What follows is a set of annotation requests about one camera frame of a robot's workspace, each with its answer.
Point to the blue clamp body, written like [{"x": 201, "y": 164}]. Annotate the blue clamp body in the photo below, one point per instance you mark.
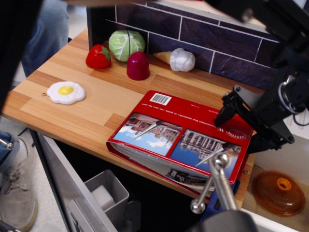
[{"x": 214, "y": 206}]

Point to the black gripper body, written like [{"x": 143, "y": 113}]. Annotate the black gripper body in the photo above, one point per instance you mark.
[{"x": 265, "y": 112}]

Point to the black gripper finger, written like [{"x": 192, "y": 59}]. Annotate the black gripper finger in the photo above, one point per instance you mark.
[
  {"x": 261, "y": 143},
  {"x": 225, "y": 114}
]

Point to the grey cabinet door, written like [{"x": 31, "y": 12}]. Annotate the grey cabinet door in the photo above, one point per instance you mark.
[{"x": 81, "y": 211}]

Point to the red hardcover picture book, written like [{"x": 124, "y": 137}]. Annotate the red hardcover picture book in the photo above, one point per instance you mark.
[{"x": 175, "y": 139}]

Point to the grey sneaker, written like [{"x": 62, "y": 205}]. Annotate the grey sneaker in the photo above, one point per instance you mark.
[{"x": 18, "y": 204}]

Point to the metal clamp screw handle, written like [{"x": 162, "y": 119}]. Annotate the metal clamp screw handle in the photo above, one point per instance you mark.
[{"x": 217, "y": 164}]

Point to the grey plastic bin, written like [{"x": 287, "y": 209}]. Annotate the grey plastic bin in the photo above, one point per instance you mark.
[{"x": 116, "y": 213}]

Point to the toy fried egg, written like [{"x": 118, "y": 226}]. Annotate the toy fried egg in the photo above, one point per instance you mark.
[{"x": 66, "y": 92}]

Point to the orange transparent pot lid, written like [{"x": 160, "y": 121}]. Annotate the orange transparent pot lid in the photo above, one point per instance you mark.
[{"x": 278, "y": 194}]

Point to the green toy cabbage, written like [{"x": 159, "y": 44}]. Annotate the green toy cabbage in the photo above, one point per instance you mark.
[{"x": 123, "y": 43}]

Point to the white toy ice cream cone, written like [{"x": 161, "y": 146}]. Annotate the white toy ice cream cone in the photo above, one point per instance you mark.
[{"x": 178, "y": 59}]

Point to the red toy strawberry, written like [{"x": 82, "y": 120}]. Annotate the red toy strawberry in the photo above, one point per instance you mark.
[{"x": 98, "y": 57}]

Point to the dark red toy onion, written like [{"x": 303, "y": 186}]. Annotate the dark red toy onion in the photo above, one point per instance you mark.
[{"x": 138, "y": 66}]

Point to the blue jeans leg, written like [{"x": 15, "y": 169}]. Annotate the blue jeans leg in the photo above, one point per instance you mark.
[{"x": 50, "y": 34}]

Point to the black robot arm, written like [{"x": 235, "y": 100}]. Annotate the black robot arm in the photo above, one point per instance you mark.
[{"x": 289, "y": 23}]

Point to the white block in bin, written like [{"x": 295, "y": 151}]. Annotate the white block in bin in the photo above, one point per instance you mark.
[{"x": 103, "y": 197}]

